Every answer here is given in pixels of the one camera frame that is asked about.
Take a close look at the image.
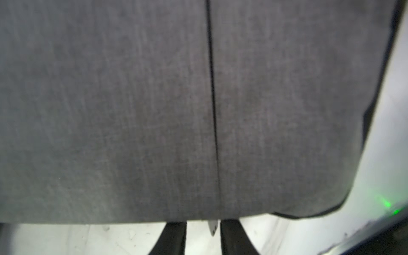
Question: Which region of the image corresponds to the grey laptop bag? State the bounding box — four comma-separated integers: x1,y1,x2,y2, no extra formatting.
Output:
1,1,403,224

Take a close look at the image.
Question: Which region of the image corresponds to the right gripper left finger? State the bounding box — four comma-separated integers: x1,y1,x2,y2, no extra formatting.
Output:
149,222,187,255

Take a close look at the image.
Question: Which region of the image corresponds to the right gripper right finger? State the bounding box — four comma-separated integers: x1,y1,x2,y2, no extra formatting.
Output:
221,220,259,255

